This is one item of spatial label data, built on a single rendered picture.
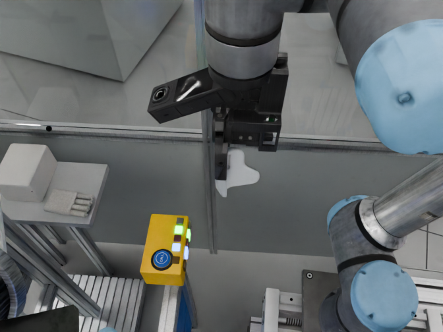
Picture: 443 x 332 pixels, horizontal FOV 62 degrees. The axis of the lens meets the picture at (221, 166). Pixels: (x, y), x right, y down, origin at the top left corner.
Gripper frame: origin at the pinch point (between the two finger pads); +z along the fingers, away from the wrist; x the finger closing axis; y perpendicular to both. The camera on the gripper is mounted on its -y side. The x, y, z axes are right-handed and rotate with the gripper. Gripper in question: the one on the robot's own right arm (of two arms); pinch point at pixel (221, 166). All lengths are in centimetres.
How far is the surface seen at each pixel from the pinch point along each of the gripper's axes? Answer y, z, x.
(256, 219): 13, 104, 45
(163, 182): -26, 78, 45
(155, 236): -17.0, 40.9, 5.8
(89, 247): -60, 107, 28
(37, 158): -63, 51, 35
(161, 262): -14.2, 39.8, -1.1
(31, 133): -68, 51, 45
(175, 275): -10.9, 41.2, -3.5
